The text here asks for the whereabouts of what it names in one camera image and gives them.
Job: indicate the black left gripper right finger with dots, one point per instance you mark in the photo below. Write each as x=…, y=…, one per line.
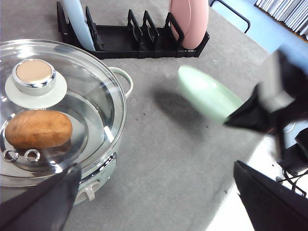
x=271, y=204

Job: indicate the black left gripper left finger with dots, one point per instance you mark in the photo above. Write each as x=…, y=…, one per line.
x=45, y=206

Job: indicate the glass pot lid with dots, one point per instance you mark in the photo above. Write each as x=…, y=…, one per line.
x=62, y=108

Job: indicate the blue plate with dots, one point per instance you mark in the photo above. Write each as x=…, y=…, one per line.
x=74, y=11

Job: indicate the green electric steamer pot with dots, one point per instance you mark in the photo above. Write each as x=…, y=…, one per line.
x=61, y=109

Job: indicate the green plate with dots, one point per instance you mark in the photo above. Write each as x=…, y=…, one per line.
x=206, y=95

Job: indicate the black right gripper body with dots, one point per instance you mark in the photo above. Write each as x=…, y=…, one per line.
x=287, y=99

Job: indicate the brown potato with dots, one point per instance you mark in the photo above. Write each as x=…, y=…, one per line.
x=37, y=129

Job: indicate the grey slatted panel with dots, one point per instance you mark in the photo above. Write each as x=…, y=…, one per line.
x=292, y=12

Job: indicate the black dish rack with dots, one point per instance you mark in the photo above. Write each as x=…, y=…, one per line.
x=118, y=40

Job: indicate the black metal frame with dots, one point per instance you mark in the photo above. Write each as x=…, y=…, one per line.
x=247, y=20

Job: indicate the pink plate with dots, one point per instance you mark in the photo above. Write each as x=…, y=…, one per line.
x=193, y=17

